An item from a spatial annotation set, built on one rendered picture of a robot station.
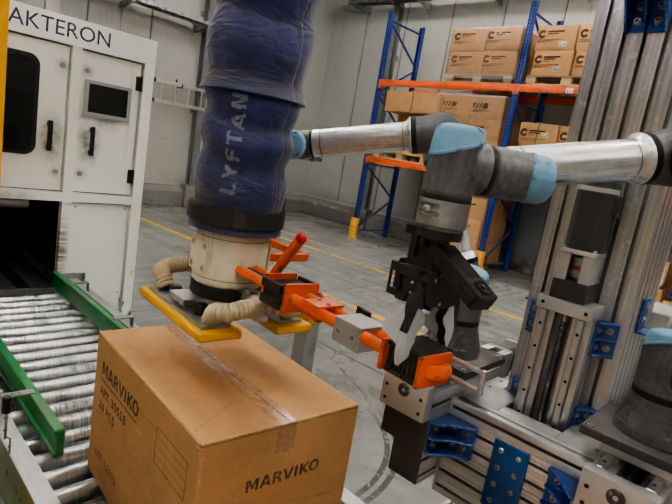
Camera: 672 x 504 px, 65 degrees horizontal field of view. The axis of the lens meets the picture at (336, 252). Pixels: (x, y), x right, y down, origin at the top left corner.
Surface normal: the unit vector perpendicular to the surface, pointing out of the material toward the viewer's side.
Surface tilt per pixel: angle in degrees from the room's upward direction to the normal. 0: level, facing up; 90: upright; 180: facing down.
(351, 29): 90
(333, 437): 90
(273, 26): 74
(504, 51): 90
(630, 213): 90
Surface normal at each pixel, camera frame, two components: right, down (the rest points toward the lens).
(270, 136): 0.52, -0.14
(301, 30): 0.73, 0.00
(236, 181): 0.15, -0.07
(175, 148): 0.71, 0.27
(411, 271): -0.77, -0.02
